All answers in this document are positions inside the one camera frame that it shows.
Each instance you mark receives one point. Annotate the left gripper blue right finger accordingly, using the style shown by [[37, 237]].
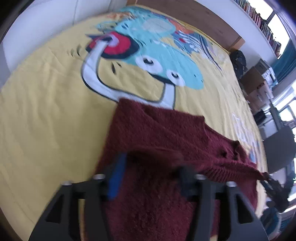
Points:
[[237, 219]]

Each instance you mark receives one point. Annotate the white printer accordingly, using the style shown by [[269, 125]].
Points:
[[267, 72]]

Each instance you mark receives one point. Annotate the bookshelf with books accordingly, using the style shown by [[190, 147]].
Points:
[[262, 15]]

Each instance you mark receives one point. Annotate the white wardrobe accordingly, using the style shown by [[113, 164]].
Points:
[[32, 23]]

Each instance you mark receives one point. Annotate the dark red knit sweater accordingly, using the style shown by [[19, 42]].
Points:
[[149, 205]]

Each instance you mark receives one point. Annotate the yellow cartoon print bedspread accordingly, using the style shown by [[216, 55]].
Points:
[[57, 106]]

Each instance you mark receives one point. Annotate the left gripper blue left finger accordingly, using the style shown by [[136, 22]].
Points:
[[60, 219]]

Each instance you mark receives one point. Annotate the wooden drawer cabinet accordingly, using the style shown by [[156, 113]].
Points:
[[256, 89]]

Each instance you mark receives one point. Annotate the wooden headboard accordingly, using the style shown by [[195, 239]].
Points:
[[198, 16]]

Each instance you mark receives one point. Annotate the black backpack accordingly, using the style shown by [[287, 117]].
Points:
[[238, 61]]

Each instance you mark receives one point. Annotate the right teal curtain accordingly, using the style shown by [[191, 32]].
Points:
[[286, 63]]

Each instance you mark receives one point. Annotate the black office chair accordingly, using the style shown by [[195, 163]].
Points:
[[279, 149]]

